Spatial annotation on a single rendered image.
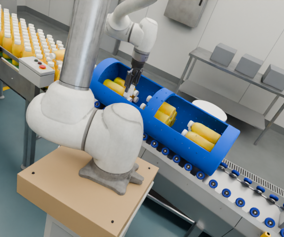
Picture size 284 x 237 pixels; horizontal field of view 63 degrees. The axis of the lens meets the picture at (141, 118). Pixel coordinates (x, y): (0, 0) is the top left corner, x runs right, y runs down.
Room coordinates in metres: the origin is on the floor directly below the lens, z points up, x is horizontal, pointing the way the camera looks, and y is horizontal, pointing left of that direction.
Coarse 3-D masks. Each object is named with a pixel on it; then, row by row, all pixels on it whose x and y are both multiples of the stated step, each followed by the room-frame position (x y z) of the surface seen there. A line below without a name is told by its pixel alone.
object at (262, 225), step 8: (144, 144) 1.08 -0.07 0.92; (152, 152) 1.05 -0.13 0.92; (160, 152) 1.05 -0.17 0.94; (168, 160) 1.02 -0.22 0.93; (176, 168) 0.99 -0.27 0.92; (184, 168) 0.99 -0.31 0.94; (192, 176) 0.96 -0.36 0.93; (200, 184) 0.93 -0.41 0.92; (208, 184) 0.93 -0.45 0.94; (208, 192) 0.90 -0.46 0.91; (216, 192) 0.91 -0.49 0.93; (224, 200) 0.88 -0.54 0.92; (232, 208) 0.85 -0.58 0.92; (240, 208) 0.86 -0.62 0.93; (248, 216) 0.83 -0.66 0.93; (256, 224) 0.81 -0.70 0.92; (264, 224) 0.81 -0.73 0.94; (272, 232) 0.79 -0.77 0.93
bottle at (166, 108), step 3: (165, 102) 1.20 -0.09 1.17; (162, 105) 1.18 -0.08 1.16; (165, 105) 1.18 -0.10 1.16; (168, 105) 1.18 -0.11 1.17; (159, 108) 1.17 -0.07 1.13; (162, 108) 1.17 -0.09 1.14; (165, 108) 1.16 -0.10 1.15; (168, 108) 1.16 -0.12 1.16; (171, 108) 1.16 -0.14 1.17; (174, 108) 1.17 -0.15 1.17; (162, 111) 1.16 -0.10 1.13; (165, 111) 1.16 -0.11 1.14; (168, 111) 1.15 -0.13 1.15; (171, 111) 1.15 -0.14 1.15; (174, 111) 1.19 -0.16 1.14; (168, 114) 1.15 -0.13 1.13; (171, 114) 1.17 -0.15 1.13
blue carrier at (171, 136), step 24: (96, 72) 1.25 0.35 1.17; (120, 72) 1.49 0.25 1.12; (96, 96) 1.23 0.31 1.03; (120, 96) 1.15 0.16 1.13; (144, 96) 1.39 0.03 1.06; (168, 96) 1.16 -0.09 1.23; (144, 120) 1.07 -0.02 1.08; (192, 120) 1.26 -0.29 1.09; (216, 120) 1.17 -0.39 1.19; (168, 144) 1.02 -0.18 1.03; (192, 144) 0.96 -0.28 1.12; (216, 144) 0.95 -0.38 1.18; (216, 168) 0.90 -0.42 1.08
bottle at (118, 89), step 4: (108, 80) 1.29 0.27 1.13; (104, 84) 1.27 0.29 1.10; (108, 84) 1.26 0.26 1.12; (112, 84) 1.26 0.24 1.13; (116, 84) 1.27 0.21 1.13; (112, 88) 1.24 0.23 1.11; (116, 88) 1.24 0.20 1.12; (120, 88) 1.24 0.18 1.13; (124, 88) 1.26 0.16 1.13; (116, 92) 1.23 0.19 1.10; (120, 92) 1.23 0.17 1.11
